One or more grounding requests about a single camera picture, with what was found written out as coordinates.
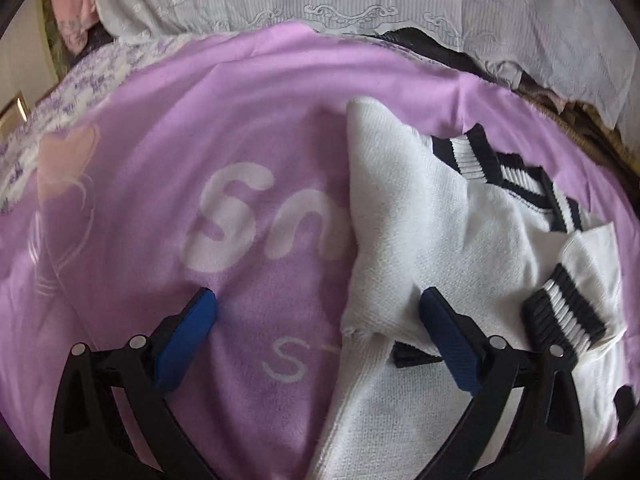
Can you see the white sweater with black stripes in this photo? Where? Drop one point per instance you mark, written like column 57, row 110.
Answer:
column 425, row 220

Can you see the dark cloth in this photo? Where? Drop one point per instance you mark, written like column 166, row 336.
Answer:
column 425, row 42

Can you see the pink floral cloth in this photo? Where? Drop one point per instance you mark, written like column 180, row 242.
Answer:
column 75, row 0

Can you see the brown woven mat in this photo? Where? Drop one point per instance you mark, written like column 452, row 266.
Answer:
column 600, row 130

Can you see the purple printed blanket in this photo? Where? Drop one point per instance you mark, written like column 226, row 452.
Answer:
column 150, row 160

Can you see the wooden frame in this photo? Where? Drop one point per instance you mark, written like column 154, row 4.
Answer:
column 15, row 110

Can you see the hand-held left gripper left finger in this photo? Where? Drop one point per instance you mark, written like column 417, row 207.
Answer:
column 187, row 340

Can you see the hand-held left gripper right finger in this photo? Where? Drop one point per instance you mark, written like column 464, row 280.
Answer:
column 450, row 345

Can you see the purple floral bedsheet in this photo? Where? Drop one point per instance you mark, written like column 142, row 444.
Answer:
column 90, row 80

